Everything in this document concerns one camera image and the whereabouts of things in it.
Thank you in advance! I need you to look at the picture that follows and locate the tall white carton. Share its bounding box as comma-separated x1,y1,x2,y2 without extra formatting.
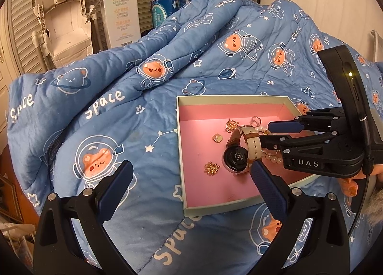
102,0,142,49

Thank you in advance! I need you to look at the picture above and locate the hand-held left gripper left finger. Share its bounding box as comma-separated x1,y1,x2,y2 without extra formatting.
35,160,134,275

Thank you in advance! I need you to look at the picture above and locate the pale green pink-lined box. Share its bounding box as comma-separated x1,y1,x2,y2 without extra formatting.
176,95,318,218

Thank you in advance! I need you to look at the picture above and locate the white pearl bracelet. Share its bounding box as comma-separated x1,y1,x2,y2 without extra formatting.
256,125,285,165

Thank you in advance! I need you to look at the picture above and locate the beige slatted shutter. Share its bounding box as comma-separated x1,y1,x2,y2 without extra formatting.
9,0,156,75

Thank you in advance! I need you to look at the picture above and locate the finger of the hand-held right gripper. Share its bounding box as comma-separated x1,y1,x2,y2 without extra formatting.
267,107,348,133
259,131,342,156

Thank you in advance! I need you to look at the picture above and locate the blue plastic packet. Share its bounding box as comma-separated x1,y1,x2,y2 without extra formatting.
150,0,196,28

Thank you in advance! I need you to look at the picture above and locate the white baby high chair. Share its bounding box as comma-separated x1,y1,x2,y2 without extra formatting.
31,0,96,67

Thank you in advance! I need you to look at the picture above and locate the gold snowflake charm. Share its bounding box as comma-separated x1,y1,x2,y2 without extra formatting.
204,161,221,176

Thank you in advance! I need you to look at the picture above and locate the person's right hand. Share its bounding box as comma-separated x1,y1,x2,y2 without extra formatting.
338,163,383,198

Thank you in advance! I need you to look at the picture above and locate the beige strap wristwatch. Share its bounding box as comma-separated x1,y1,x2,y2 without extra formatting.
221,125,264,175

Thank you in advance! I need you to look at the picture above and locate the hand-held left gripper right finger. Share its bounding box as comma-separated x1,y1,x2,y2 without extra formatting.
251,161,350,275

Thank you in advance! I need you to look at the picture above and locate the blue bear printed blanket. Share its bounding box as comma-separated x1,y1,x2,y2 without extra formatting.
6,0,383,275

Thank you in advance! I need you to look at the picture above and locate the brown wooden cabinet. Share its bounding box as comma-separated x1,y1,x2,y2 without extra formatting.
0,146,39,224

